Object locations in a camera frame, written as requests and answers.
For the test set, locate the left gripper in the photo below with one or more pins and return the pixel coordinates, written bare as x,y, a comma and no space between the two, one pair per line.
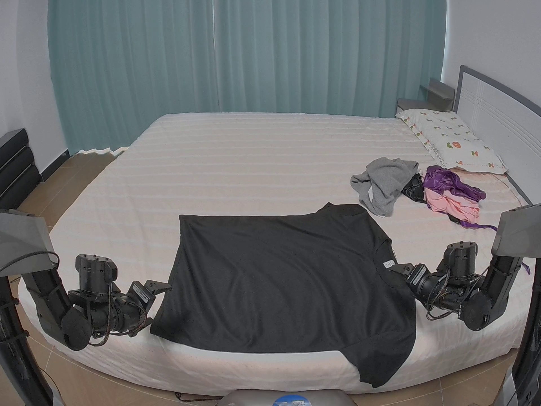
136,305

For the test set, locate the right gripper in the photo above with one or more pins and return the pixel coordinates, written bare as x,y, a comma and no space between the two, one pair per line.
422,284

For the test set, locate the black T-shirt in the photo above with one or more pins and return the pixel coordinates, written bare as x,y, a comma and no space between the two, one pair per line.
274,281

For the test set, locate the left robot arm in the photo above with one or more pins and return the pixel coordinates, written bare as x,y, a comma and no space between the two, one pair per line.
42,290

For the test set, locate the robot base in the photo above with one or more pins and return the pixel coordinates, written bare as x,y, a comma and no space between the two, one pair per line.
285,399

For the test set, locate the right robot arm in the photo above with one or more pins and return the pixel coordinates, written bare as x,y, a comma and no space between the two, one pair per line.
515,231

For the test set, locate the bed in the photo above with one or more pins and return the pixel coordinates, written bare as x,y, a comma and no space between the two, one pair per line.
253,163

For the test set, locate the pink garment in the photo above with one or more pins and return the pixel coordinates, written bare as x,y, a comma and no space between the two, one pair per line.
450,205

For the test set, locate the small black garment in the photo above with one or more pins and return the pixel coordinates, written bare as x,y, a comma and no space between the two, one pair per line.
414,188

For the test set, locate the grey garment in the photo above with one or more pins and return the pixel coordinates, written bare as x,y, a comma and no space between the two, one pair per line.
384,182

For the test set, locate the purple garment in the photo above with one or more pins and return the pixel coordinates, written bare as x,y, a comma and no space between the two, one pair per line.
448,182

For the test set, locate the purple ribbon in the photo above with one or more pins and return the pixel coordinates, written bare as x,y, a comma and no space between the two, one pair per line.
526,268

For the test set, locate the white printed pillow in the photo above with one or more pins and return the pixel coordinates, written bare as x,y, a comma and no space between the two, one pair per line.
450,140

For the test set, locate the grey bedside table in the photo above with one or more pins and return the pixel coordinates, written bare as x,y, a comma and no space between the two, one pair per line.
435,93

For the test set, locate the black chest of drawers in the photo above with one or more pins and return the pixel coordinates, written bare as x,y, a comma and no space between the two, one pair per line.
17,167

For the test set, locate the blue-green curtain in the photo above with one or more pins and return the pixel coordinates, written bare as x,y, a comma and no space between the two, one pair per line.
135,57
329,40

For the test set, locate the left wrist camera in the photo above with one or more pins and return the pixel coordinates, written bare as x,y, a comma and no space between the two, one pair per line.
139,328

